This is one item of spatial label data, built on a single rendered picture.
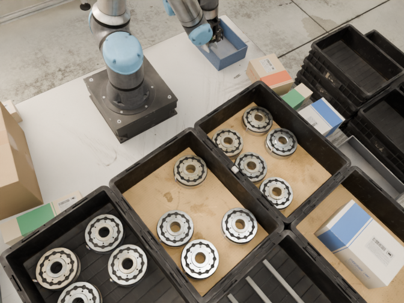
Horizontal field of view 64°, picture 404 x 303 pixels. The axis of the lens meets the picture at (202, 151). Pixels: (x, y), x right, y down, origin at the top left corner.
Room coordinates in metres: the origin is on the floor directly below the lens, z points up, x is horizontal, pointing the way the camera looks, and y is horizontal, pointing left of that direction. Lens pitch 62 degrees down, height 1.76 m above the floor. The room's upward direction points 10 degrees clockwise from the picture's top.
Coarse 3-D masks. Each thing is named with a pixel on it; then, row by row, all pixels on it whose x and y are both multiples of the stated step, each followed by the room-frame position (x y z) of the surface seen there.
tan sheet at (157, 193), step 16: (176, 160) 0.45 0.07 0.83; (160, 176) 0.38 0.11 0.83; (208, 176) 0.41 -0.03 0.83; (128, 192) 0.31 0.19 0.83; (144, 192) 0.32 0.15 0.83; (160, 192) 0.33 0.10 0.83; (176, 192) 0.34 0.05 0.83; (192, 192) 0.35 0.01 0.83; (208, 192) 0.36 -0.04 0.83; (224, 192) 0.37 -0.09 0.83; (144, 208) 0.28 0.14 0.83; (160, 208) 0.28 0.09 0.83; (176, 208) 0.29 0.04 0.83; (192, 208) 0.30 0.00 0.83; (208, 208) 0.31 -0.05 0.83; (224, 208) 0.32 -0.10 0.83; (208, 224) 0.26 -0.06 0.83; (240, 224) 0.28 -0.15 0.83; (208, 240) 0.22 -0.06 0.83; (224, 240) 0.23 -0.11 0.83; (256, 240) 0.24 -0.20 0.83; (176, 256) 0.16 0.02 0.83; (224, 256) 0.18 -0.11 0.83; (240, 256) 0.19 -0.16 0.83; (224, 272) 0.14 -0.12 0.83; (208, 288) 0.09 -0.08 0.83
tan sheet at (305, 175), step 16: (240, 112) 0.68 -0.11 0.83; (224, 128) 0.60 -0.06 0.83; (240, 128) 0.61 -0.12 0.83; (272, 128) 0.63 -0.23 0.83; (256, 144) 0.56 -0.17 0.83; (272, 160) 0.51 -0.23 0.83; (288, 160) 0.52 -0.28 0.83; (304, 160) 0.53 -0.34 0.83; (272, 176) 0.45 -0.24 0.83; (288, 176) 0.46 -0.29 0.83; (304, 176) 0.47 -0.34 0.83; (320, 176) 0.48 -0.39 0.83; (272, 192) 0.40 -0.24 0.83; (304, 192) 0.42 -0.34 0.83; (288, 208) 0.36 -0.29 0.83
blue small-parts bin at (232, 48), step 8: (224, 24) 1.18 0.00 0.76; (224, 32) 1.17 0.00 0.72; (232, 32) 1.14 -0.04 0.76; (224, 40) 1.14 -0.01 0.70; (232, 40) 1.13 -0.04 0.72; (240, 40) 1.10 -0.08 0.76; (200, 48) 1.06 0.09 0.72; (208, 48) 1.02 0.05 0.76; (224, 48) 1.10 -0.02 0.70; (232, 48) 1.10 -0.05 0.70; (240, 48) 1.09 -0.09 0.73; (208, 56) 1.01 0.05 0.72; (216, 56) 0.98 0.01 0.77; (224, 56) 1.05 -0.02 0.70; (232, 56) 1.01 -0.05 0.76; (240, 56) 1.04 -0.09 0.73; (216, 64) 0.97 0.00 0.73; (224, 64) 0.98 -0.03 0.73
